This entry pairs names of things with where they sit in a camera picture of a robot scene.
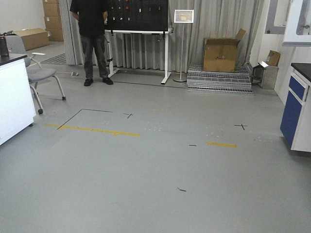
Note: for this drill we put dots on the blue and white cabinet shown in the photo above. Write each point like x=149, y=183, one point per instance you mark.
x=296, y=121

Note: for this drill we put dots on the open cardboard box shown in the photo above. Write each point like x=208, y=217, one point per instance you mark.
x=221, y=53

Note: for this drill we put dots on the stack of metal grates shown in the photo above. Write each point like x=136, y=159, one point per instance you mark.
x=236, y=82

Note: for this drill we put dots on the sign holder on pole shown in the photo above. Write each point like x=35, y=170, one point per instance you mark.
x=182, y=17

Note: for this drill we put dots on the black pegboard on white stand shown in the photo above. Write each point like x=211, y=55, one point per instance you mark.
x=143, y=17

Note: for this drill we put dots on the small metal box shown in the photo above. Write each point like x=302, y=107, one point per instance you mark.
x=265, y=75

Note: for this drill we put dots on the person in black shirt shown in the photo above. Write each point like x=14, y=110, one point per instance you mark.
x=91, y=15

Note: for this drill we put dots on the white lab counter left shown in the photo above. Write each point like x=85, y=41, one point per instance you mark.
x=17, y=108

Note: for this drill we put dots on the cardboard box on floor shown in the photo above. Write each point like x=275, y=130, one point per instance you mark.
x=33, y=38

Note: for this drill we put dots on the stacked cardboard boxes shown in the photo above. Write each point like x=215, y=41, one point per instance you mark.
x=52, y=18

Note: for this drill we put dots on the grey office chair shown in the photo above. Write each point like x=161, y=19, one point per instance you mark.
x=34, y=69

